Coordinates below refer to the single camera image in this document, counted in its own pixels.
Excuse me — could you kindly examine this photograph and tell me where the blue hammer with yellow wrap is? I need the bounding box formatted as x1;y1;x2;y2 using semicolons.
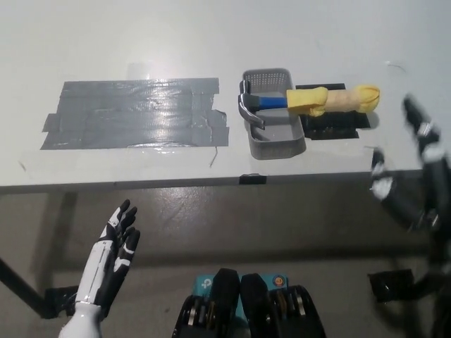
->
237;80;382;130

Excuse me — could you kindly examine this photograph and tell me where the gray duct tape area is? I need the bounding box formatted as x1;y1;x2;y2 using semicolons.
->
39;77;230;151

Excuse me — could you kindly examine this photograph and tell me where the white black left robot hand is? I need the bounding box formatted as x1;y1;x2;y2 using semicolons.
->
75;199;141;320

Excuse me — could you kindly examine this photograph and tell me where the black teal robot body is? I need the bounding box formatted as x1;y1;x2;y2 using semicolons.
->
171;268;327;338

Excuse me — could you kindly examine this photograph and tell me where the gray perforated plastic container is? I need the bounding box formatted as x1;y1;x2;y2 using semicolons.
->
241;67;307;160

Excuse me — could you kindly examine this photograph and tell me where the small black tape strip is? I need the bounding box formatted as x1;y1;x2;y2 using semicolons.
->
238;173;268;186

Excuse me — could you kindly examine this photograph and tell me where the black tape patch on desk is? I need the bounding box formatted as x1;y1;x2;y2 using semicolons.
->
295;83;371;141

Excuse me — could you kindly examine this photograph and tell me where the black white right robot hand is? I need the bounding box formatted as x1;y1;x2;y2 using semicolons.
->
369;93;451;233

